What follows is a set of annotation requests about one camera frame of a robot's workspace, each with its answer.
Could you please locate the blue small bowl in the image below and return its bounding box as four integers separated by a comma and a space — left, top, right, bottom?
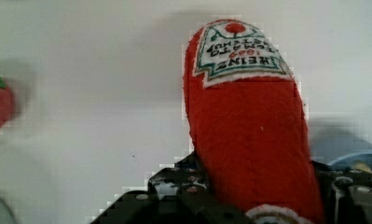
328, 151, 372, 171

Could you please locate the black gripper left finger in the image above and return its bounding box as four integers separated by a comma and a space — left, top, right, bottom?
90, 152, 253, 224

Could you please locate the red plush ketchup bottle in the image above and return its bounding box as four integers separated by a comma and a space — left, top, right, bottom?
183, 20, 325, 224

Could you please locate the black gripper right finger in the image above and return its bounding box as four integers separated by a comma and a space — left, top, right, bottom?
312, 161, 372, 224

